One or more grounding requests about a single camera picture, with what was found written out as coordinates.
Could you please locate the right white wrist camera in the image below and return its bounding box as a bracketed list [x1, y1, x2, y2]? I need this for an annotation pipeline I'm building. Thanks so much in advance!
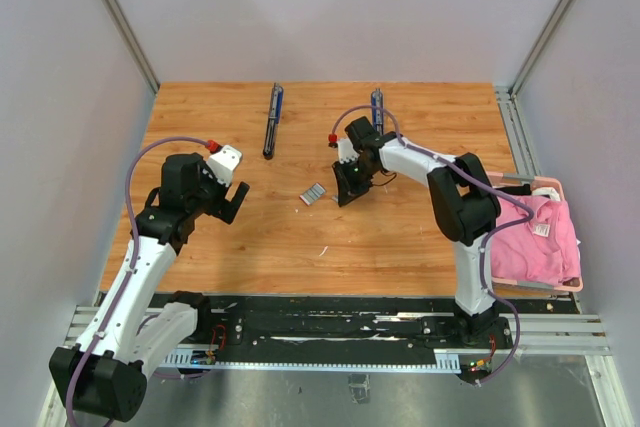
[337, 138, 359, 164]

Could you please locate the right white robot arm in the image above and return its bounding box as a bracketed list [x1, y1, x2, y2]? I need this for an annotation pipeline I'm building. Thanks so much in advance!
[328, 117, 501, 347]

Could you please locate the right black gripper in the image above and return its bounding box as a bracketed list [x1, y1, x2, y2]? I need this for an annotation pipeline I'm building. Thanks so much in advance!
[333, 156, 379, 206]

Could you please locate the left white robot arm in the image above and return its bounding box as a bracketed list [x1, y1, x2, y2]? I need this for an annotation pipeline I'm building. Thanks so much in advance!
[49, 145, 249, 425]

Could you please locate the silver staple strip block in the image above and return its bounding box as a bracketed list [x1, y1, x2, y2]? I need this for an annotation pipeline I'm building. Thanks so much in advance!
[299, 183, 326, 206]

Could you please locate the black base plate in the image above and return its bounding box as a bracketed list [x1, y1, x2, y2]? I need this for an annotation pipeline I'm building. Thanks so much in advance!
[97, 291, 581, 368]

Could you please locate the pink plastic basket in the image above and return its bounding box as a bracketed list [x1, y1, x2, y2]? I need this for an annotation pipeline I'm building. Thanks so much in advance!
[488, 172, 583, 292]

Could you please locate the blue stapler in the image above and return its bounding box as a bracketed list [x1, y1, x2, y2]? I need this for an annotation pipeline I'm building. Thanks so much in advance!
[370, 88, 384, 135]
[262, 83, 284, 160]

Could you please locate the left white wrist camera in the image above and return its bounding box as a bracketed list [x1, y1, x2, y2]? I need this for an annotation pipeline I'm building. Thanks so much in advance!
[206, 145, 243, 187]

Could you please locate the pink cloth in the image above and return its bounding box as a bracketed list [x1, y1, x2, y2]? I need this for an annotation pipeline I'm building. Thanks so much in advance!
[490, 187, 581, 285]

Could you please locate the grey cable duct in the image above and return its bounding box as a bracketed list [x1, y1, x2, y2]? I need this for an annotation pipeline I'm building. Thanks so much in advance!
[160, 349, 462, 374]

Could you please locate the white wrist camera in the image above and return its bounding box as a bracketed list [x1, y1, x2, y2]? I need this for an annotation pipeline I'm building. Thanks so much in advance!
[206, 145, 243, 187]
[337, 138, 359, 164]

